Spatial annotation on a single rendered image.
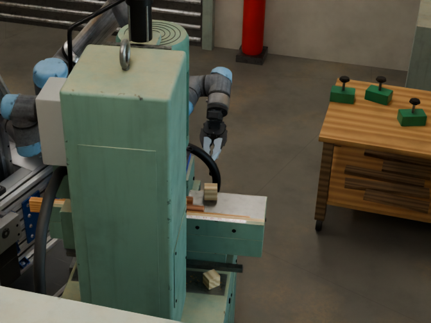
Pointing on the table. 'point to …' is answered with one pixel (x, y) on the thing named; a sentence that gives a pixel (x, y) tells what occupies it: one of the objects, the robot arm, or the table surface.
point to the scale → (216, 219)
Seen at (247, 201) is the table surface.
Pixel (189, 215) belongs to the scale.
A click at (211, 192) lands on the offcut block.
